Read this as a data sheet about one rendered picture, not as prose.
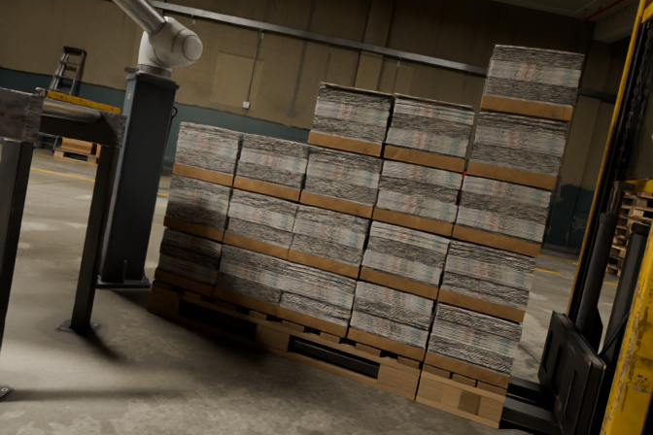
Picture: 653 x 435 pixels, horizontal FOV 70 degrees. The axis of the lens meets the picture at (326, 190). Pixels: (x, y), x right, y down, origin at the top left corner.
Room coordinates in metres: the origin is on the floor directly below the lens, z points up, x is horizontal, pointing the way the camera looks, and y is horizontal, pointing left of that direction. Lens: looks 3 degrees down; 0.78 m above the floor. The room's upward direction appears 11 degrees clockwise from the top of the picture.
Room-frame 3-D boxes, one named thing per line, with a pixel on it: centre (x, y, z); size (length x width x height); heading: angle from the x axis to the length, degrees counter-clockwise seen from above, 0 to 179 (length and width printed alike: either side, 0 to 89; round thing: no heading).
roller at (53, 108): (1.42, 0.85, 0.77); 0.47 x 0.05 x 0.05; 1
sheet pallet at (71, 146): (7.75, 3.77, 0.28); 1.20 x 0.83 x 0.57; 91
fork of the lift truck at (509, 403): (1.69, -0.45, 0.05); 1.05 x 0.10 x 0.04; 74
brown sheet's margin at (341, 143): (1.93, -0.08, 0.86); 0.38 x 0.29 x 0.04; 165
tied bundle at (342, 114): (1.93, -0.08, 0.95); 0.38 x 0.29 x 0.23; 165
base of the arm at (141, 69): (2.26, 0.95, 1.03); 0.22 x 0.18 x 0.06; 125
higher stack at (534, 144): (1.76, -0.65, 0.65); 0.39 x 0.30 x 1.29; 164
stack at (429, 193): (1.96, 0.04, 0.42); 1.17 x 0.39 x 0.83; 74
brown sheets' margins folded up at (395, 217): (1.96, 0.04, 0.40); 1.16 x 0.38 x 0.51; 74
